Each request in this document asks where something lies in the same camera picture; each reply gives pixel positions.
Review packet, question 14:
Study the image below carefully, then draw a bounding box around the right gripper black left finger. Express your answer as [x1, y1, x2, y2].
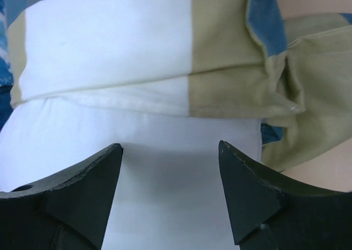
[1, 144, 123, 250]

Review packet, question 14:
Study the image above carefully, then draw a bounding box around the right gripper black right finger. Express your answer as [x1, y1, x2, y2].
[218, 141, 351, 250]

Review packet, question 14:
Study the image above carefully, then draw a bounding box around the blue tan white patchwork pillow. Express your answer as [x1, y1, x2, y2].
[4, 0, 351, 170]

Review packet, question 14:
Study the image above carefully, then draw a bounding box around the blue houndstooth bear pillow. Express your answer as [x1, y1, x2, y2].
[0, 0, 14, 129]

